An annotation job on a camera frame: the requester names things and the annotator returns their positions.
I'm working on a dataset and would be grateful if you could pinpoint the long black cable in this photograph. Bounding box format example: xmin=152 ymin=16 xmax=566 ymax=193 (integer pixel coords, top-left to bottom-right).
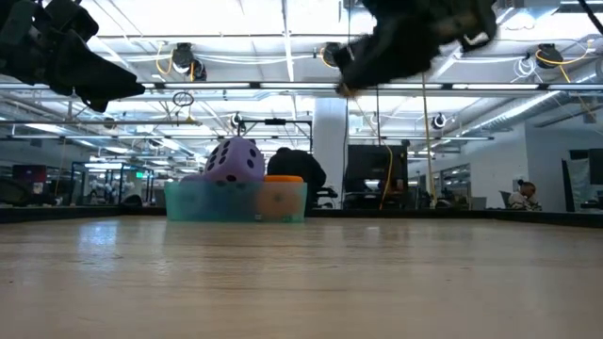
xmin=374 ymin=84 xmax=383 ymax=147

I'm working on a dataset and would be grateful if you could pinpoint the dark red box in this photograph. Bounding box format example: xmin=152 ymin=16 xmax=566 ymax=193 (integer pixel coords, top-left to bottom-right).
xmin=12 ymin=164 xmax=48 ymax=184

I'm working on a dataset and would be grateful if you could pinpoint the teal translucent plastic bin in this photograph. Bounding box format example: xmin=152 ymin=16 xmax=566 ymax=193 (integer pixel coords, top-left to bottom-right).
xmin=164 ymin=180 xmax=308 ymax=223

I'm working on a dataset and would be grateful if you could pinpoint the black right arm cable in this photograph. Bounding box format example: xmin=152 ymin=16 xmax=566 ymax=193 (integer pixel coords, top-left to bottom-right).
xmin=577 ymin=0 xmax=603 ymax=35

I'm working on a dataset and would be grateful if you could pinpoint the large orange foam die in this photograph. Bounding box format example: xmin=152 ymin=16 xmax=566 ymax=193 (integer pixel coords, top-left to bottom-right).
xmin=256 ymin=174 xmax=305 ymax=221

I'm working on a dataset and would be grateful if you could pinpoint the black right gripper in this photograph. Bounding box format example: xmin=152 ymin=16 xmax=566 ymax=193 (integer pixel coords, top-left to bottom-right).
xmin=334 ymin=0 xmax=498 ymax=98

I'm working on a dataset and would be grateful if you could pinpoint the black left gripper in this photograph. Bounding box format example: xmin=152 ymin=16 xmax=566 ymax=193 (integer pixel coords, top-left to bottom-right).
xmin=0 ymin=0 xmax=147 ymax=114

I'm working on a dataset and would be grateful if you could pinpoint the person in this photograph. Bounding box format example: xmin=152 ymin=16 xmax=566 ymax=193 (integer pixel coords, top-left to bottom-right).
xmin=507 ymin=180 xmax=543 ymax=212
xmin=267 ymin=147 xmax=327 ymax=213

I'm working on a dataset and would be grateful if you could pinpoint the dark framed work station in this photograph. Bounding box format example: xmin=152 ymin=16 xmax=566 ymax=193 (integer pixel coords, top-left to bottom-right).
xmin=70 ymin=162 xmax=155 ymax=206

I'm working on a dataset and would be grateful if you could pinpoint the white square pillar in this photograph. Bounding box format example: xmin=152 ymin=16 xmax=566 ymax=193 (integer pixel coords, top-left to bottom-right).
xmin=313 ymin=97 xmax=350 ymax=208

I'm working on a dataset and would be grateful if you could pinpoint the black hanging ring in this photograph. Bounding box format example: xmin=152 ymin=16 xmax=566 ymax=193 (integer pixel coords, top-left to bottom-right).
xmin=171 ymin=90 xmax=195 ymax=108

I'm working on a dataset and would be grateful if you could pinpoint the black gantry frame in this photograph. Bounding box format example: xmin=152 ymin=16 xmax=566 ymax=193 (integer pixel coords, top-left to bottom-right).
xmin=236 ymin=117 xmax=315 ymax=208

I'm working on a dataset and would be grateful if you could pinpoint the yellow reel cord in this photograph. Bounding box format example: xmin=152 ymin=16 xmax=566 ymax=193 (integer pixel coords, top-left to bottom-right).
xmin=346 ymin=91 xmax=393 ymax=199

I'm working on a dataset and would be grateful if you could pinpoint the black monitor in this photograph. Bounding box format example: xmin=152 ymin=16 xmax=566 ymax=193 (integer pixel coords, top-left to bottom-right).
xmin=347 ymin=144 xmax=409 ymax=182

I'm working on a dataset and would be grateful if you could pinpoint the long ceiling light strip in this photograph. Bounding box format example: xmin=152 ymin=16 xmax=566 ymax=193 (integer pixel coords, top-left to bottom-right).
xmin=0 ymin=80 xmax=603 ymax=91

